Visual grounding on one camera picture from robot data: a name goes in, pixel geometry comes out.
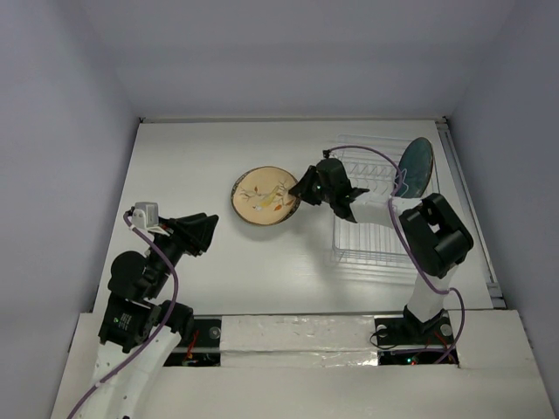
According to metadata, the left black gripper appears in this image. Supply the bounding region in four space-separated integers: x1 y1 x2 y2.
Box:
146 210 218 295

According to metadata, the beige bird plate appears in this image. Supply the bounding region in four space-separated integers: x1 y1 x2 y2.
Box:
231 166 300 226

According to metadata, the white wire dish rack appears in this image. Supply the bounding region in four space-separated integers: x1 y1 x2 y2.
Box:
331 134 438 268

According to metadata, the dark teal plate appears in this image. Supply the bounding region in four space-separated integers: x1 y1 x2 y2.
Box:
395 137 434 198

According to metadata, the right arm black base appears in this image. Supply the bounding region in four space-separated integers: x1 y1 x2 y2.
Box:
370 308 454 350

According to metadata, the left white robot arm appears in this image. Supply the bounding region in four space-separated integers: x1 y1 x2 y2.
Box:
70 203 219 418

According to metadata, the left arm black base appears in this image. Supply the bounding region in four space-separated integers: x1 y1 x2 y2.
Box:
164 317 222 367

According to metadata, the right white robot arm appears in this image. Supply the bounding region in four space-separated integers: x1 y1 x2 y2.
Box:
289 158 473 342

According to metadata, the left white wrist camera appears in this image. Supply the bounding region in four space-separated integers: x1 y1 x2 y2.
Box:
131 202 159 230

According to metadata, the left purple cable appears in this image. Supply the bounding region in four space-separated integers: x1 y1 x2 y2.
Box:
67 211 179 419

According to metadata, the purple cable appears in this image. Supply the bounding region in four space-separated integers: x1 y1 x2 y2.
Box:
67 211 179 419
322 145 465 366

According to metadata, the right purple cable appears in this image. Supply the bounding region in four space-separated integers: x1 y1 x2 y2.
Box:
322 145 465 366

